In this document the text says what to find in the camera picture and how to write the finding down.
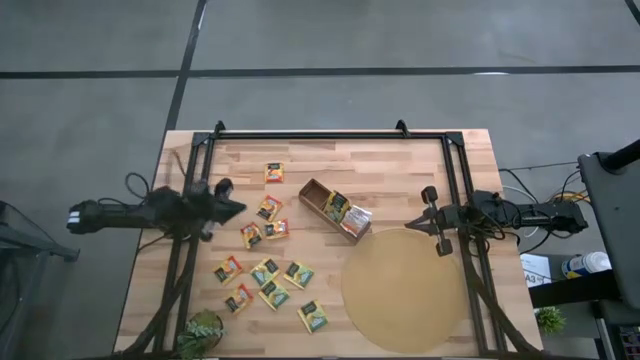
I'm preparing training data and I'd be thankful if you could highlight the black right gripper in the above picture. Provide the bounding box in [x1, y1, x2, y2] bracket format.
[405, 185, 471, 258]

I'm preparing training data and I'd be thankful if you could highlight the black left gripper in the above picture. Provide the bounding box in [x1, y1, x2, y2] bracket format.
[192, 177, 247, 242]

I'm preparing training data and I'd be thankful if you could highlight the white-orange Tazo tea packet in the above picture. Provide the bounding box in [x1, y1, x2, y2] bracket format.
[347, 204, 374, 234]
[339, 212, 361, 237]

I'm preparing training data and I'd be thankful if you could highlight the green-yellow foil tea packet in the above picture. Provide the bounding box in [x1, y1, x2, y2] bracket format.
[283, 260, 316, 291]
[296, 298, 330, 335]
[322, 199, 341, 224]
[257, 278, 291, 312]
[325, 190, 351, 221]
[249, 257, 281, 288]

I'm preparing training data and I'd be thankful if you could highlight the round woven beige placemat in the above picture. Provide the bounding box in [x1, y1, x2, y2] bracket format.
[340, 227, 469, 354]

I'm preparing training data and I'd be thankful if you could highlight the brown wooden organizer box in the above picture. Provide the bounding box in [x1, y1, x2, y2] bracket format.
[298, 178, 374, 246]

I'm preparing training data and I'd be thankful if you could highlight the white paper sheet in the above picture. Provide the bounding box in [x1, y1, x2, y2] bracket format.
[518, 252, 553, 289]

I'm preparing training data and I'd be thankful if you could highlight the potted succulent plant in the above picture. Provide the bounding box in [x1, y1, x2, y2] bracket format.
[174, 308, 226, 360]

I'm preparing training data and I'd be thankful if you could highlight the small green artificial plant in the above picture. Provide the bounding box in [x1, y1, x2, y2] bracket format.
[534, 306, 567, 335]

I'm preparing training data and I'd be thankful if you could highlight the black shelf bar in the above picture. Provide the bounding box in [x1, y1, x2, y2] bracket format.
[528, 269, 624, 309]

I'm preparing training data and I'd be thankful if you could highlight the white canister with blue label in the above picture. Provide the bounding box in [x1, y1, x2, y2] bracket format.
[560, 251, 612, 280]

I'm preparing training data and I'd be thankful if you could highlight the dark grey metal table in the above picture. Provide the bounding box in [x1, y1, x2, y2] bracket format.
[0, 199, 81, 360]

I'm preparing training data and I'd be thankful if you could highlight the dark grey panel with pole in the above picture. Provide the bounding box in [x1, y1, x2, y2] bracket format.
[578, 138, 640, 311]

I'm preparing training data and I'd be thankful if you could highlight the black metal table frame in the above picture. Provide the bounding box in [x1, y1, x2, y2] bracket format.
[117, 119, 544, 360]

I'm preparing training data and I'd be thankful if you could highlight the black floor cable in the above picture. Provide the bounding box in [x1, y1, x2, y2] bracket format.
[499, 159, 581, 174]

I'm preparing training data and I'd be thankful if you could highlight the yellow floor cable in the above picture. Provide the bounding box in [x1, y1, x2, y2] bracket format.
[549, 189, 591, 205]

